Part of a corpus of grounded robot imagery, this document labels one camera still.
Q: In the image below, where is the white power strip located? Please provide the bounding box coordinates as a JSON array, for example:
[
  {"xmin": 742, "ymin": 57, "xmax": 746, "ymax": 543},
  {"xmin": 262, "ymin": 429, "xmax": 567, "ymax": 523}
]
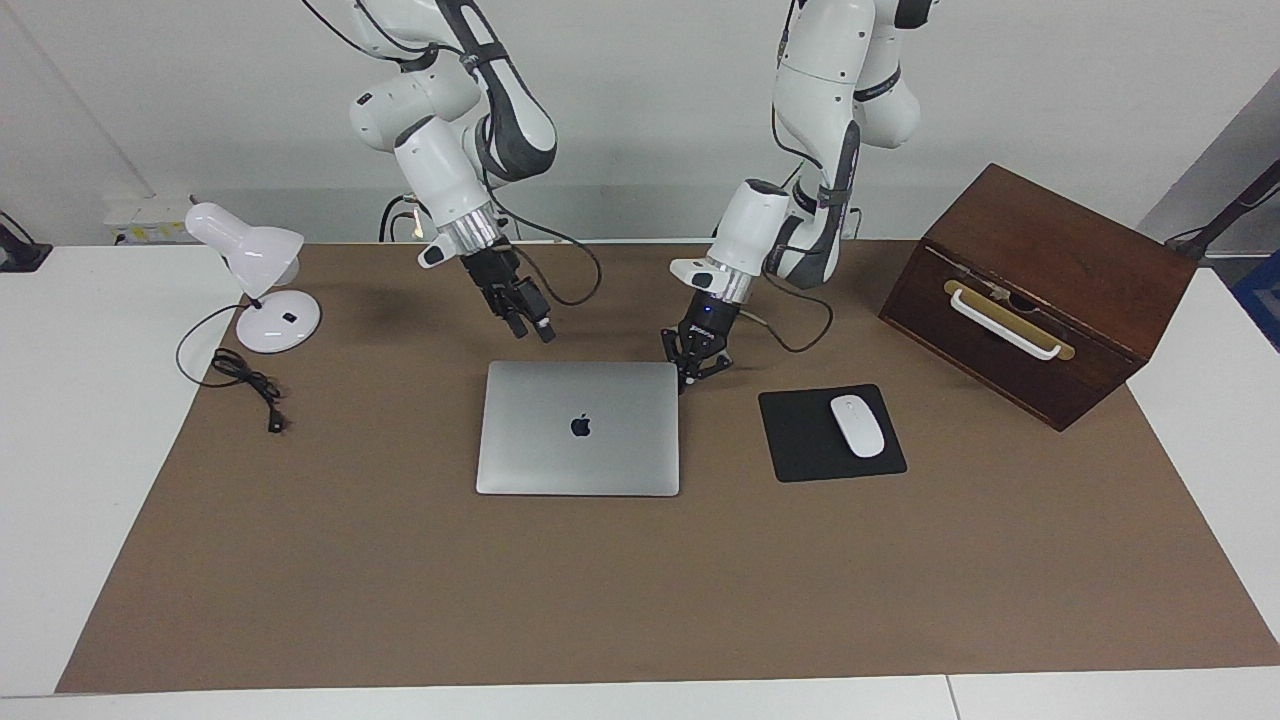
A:
[{"xmin": 105, "ymin": 195, "xmax": 196, "ymax": 246}]

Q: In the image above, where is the brown table mat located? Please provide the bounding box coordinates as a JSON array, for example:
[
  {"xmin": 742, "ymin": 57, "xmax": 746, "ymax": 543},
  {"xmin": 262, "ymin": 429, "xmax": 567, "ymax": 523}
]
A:
[{"xmin": 55, "ymin": 240, "xmax": 1280, "ymax": 694}]

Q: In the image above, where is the dark brown wooden box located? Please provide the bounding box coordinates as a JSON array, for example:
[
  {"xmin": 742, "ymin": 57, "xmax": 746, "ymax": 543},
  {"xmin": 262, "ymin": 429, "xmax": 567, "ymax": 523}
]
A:
[{"xmin": 878, "ymin": 163, "xmax": 1199, "ymax": 432}]

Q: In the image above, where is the black clamp mount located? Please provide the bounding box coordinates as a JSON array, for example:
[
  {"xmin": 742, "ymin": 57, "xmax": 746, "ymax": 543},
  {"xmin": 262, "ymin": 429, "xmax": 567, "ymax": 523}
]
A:
[{"xmin": 0, "ymin": 210, "xmax": 53, "ymax": 273}]

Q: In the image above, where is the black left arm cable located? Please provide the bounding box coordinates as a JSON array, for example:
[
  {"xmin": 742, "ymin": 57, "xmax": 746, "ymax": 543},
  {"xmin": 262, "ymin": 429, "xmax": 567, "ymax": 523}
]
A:
[{"xmin": 740, "ymin": 0, "xmax": 835, "ymax": 355}]

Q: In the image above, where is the silver laptop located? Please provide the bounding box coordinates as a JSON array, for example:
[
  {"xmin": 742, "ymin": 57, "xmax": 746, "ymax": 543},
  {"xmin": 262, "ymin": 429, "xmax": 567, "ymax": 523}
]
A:
[{"xmin": 476, "ymin": 361, "xmax": 681, "ymax": 498}]

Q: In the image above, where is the blue crate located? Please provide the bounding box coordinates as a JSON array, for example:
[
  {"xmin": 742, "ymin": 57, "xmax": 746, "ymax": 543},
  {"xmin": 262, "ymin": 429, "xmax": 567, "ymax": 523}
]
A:
[{"xmin": 1232, "ymin": 250, "xmax": 1280, "ymax": 351}]

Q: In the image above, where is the white desk lamp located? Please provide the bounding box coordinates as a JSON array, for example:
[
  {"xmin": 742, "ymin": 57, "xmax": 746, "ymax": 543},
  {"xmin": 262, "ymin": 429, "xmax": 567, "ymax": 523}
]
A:
[{"xmin": 185, "ymin": 202, "xmax": 322, "ymax": 354}]

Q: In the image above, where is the white box handle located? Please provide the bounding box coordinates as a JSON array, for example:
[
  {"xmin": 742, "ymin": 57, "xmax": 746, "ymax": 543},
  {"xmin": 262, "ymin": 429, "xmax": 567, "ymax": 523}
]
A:
[{"xmin": 948, "ymin": 288, "xmax": 1063, "ymax": 361}]

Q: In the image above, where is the black stand leg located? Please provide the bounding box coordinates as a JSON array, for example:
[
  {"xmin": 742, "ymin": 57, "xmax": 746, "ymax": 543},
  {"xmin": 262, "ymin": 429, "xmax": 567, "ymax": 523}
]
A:
[{"xmin": 1165, "ymin": 160, "xmax": 1280, "ymax": 263}]

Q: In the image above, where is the black mouse pad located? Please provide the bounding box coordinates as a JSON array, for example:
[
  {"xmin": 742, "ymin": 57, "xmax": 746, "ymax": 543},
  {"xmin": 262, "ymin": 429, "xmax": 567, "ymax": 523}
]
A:
[{"xmin": 758, "ymin": 384, "xmax": 908, "ymax": 484}]

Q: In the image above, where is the black lamp power cable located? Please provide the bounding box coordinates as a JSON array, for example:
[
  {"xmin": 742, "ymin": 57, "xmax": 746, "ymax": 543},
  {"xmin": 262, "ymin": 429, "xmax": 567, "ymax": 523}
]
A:
[{"xmin": 176, "ymin": 303, "xmax": 289, "ymax": 435}]

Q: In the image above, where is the white computer mouse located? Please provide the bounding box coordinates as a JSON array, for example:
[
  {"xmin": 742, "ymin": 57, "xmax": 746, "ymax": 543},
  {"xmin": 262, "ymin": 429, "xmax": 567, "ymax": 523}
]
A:
[{"xmin": 830, "ymin": 395, "xmax": 887, "ymax": 459}]

